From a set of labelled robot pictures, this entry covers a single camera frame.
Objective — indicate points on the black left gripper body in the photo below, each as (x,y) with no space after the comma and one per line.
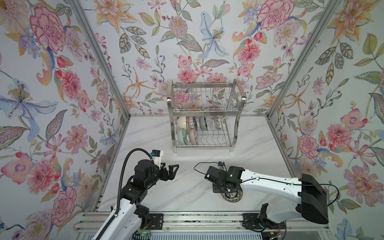
(155,176)

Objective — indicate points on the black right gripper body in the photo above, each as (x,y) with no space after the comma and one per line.
(218,189)

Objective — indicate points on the black white floral bowl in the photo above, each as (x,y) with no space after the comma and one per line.
(233,197)

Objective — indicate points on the pale green bowl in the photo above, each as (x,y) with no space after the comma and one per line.
(183,137)

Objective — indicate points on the cream white bowl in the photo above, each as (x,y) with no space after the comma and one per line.
(182,122)

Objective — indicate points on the blue geometric red bowl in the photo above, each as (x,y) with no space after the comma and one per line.
(192,123)

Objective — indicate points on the blue yellow patterned bowl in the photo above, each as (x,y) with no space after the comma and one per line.
(218,123)

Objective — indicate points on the dark petal pattern bowl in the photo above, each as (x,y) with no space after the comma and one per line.
(203,123)

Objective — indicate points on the stainless steel dish rack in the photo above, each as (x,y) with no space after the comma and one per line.
(226,100)

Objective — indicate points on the pink striped bowl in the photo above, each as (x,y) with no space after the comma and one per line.
(193,137)

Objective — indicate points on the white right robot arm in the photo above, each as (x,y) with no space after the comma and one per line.
(301,197)

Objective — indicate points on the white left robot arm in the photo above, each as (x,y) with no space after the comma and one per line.
(129,215)

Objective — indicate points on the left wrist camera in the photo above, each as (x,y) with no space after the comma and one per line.
(157,157)

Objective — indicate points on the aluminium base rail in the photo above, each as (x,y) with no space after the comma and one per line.
(195,221)

